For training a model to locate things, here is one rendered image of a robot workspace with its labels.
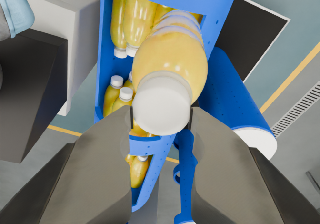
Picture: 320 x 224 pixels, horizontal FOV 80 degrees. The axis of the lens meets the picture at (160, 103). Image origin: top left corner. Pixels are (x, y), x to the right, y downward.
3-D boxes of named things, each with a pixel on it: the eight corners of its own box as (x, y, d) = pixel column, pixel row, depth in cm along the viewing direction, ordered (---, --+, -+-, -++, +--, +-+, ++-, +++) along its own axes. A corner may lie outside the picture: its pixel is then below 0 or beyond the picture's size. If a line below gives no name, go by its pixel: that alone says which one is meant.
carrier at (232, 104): (186, 75, 161) (218, 82, 164) (199, 163, 91) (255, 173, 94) (198, 42, 144) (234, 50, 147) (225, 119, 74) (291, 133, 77)
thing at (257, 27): (151, 128, 221) (150, 138, 209) (220, -15, 135) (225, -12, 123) (192, 140, 230) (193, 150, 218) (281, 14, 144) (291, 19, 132)
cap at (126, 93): (117, 97, 57) (118, 92, 56) (120, 90, 60) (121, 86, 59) (131, 100, 57) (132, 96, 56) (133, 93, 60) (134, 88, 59)
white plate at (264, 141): (200, 165, 90) (200, 163, 91) (255, 175, 92) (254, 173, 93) (225, 122, 73) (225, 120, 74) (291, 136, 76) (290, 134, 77)
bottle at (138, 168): (128, 173, 90) (135, 148, 79) (143, 175, 91) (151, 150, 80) (126, 188, 85) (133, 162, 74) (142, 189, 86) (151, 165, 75)
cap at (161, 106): (151, 64, 13) (146, 76, 11) (201, 92, 13) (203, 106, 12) (128, 105, 15) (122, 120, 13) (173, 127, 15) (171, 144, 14)
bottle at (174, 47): (168, -1, 27) (139, 30, 11) (210, 25, 28) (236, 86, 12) (146, 43, 30) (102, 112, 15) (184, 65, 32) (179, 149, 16)
